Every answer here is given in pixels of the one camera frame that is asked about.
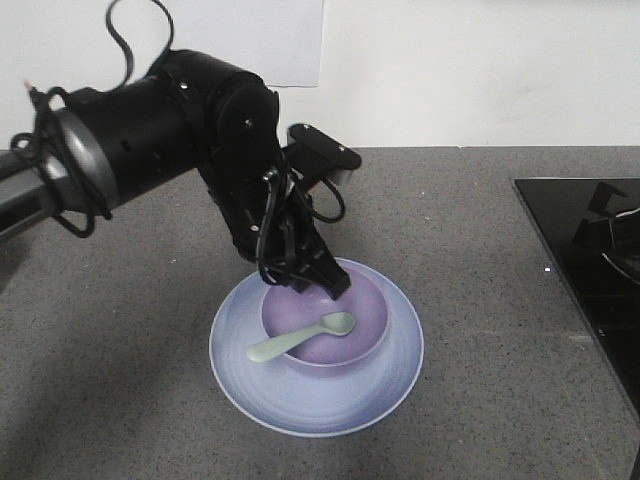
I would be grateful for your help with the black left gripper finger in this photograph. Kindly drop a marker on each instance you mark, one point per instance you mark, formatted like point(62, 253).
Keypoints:
point(325, 272)

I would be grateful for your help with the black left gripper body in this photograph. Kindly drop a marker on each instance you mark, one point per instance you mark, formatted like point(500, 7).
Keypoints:
point(271, 220)

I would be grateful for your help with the pale green plastic spoon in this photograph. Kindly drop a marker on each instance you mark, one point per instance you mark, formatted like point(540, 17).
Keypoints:
point(300, 339)

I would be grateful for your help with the lilac plastic bowl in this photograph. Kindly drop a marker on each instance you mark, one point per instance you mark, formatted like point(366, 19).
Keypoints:
point(284, 310)

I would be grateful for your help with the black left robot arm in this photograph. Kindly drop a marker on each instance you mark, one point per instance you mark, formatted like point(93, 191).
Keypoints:
point(90, 152)

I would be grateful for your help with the light blue plate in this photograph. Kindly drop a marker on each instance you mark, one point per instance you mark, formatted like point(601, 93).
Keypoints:
point(327, 386)

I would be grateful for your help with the white paper sheet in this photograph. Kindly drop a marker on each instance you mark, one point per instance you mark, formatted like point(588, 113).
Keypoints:
point(280, 41)

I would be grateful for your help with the black induction cooktop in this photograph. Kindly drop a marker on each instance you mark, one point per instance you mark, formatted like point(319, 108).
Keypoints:
point(590, 226)

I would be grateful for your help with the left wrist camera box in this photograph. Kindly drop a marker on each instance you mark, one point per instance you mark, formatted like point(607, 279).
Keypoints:
point(314, 156)

